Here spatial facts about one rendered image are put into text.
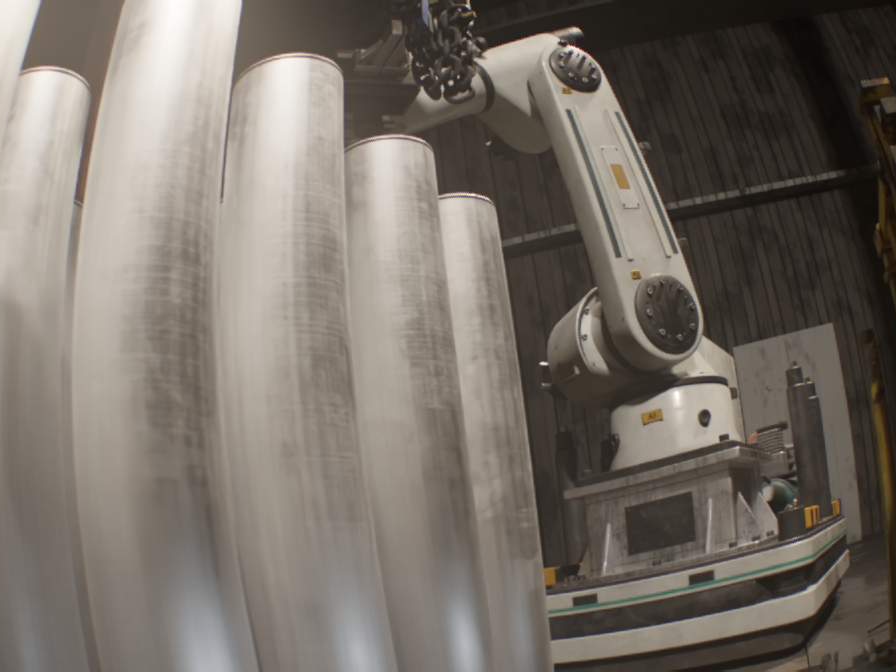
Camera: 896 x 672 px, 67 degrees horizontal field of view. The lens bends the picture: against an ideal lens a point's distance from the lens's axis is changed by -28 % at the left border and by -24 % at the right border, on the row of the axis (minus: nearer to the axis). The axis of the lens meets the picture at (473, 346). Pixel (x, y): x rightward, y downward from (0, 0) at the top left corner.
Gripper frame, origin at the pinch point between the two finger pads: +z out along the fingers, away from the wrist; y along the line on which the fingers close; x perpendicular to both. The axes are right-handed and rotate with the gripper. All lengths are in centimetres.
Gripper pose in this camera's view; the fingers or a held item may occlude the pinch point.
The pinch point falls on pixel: (398, 35)
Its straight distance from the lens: 192.9
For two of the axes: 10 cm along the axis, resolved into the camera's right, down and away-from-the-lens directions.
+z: 3.8, -3.0, -8.7
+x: 1.2, 9.5, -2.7
